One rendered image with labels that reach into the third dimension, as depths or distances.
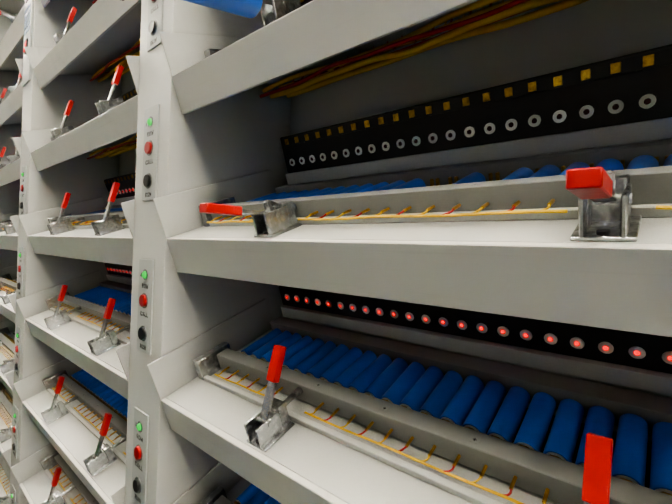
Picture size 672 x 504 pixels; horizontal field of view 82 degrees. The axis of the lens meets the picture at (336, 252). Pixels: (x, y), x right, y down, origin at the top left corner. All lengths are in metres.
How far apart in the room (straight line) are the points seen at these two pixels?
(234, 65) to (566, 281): 0.37
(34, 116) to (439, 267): 1.10
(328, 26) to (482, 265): 0.23
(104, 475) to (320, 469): 0.52
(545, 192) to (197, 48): 0.46
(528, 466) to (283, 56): 0.39
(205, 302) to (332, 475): 0.29
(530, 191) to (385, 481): 0.24
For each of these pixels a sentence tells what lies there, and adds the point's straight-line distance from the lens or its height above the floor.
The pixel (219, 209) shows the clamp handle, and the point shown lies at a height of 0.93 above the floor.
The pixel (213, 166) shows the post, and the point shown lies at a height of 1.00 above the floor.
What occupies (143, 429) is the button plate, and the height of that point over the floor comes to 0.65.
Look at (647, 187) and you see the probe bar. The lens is 0.28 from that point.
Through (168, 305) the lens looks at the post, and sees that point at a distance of 0.53.
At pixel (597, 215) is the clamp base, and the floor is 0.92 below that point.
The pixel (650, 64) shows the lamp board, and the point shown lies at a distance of 0.41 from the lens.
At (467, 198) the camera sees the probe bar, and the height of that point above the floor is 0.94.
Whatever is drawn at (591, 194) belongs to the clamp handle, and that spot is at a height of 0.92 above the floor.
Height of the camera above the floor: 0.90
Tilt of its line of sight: level
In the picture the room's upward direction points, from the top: 2 degrees clockwise
